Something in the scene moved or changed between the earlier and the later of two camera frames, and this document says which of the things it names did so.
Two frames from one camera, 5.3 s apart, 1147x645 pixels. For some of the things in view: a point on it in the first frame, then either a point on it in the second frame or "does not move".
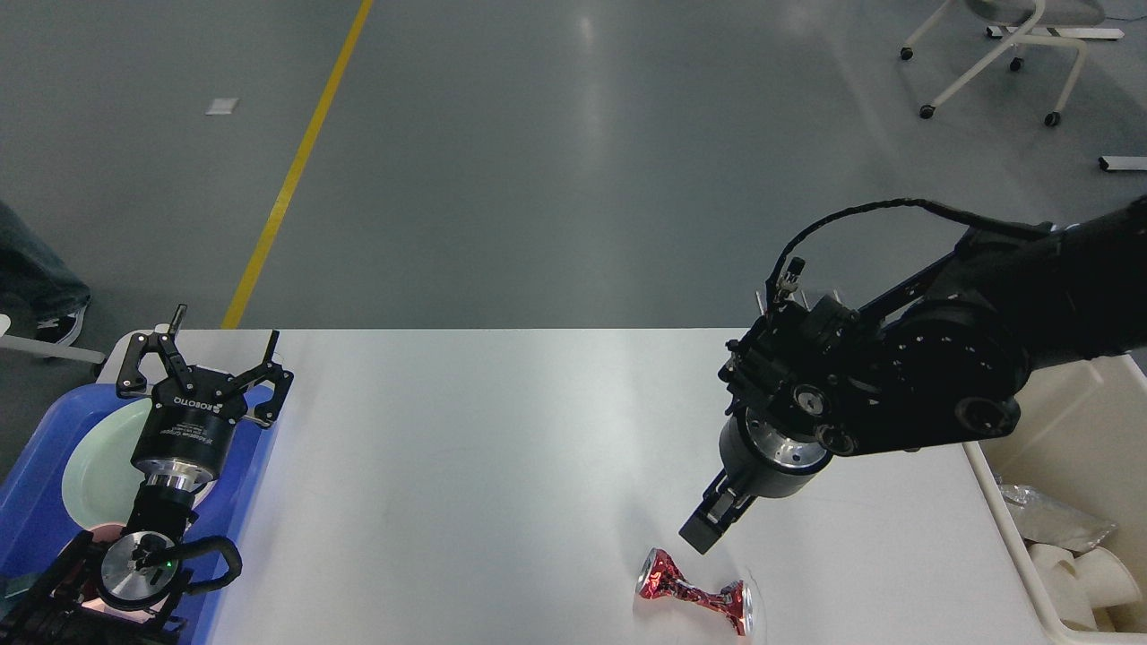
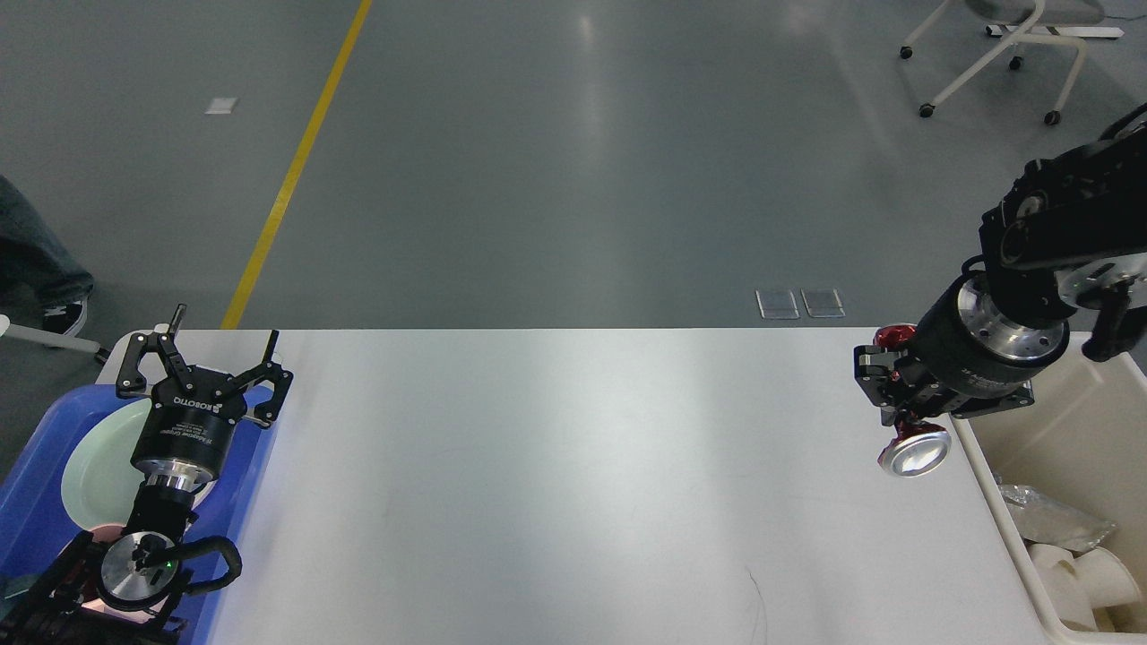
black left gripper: [186, 433] does not move
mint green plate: [99, 486] does not move
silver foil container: [1044, 520] does not move
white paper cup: [1105, 579] does not move
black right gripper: [761, 463] -> [966, 343]
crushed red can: [660, 576] -> [917, 450]
